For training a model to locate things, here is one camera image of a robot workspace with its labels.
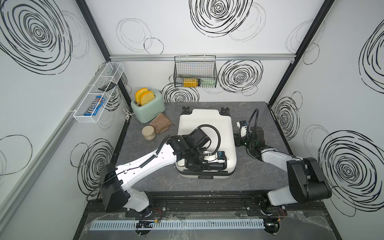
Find green item in basket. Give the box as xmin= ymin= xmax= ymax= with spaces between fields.
xmin=200 ymin=78 xmax=217 ymax=88

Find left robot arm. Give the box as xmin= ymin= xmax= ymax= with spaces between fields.
xmin=98 ymin=124 xmax=226 ymax=213

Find white slotted cable duct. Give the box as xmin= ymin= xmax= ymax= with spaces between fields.
xmin=90 ymin=219 xmax=265 ymax=231

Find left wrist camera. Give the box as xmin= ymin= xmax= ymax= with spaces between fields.
xmin=204 ymin=151 xmax=227 ymax=163

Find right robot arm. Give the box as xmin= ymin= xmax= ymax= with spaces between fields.
xmin=234 ymin=109 xmax=332 ymax=206

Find white hard-shell suitcase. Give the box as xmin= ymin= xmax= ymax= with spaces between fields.
xmin=176 ymin=107 xmax=238 ymax=179

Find yellow item in basket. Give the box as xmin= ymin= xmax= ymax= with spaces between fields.
xmin=183 ymin=78 xmax=200 ymax=88

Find yellow toast slice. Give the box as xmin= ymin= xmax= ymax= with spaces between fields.
xmin=135 ymin=88 xmax=149 ymax=104
xmin=140 ymin=91 xmax=156 ymax=106

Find white wire shelf basket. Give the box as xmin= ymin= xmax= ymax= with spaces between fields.
xmin=73 ymin=62 xmax=124 ymax=124

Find yellow toast slice back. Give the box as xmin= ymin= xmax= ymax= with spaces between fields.
xmin=135 ymin=88 xmax=149 ymax=104

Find beige round jar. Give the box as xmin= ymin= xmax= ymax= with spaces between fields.
xmin=142 ymin=126 xmax=157 ymax=141

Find black wire basket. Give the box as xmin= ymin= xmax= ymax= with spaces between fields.
xmin=173 ymin=55 xmax=218 ymax=88

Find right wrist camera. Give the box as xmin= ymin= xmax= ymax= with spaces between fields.
xmin=237 ymin=121 xmax=249 ymax=138

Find mint green toaster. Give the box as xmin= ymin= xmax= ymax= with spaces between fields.
xmin=131 ymin=89 xmax=166 ymax=123

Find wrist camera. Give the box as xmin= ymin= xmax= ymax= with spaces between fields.
xmin=204 ymin=151 xmax=227 ymax=163
xmin=237 ymin=121 xmax=249 ymax=138

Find blue candy packet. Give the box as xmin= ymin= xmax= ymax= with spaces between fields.
xmin=84 ymin=96 xmax=105 ymax=116

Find black remote in shelf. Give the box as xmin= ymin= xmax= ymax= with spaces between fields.
xmin=99 ymin=83 xmax=116 ymax=92

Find yellow toast slice front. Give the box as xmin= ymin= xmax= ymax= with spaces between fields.
xmin=140 ymin=91 xmax=156 ymax=106

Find brown striped cloth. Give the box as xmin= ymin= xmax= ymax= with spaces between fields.
xmin=150 ymin=113 xmax=173 ymax=135

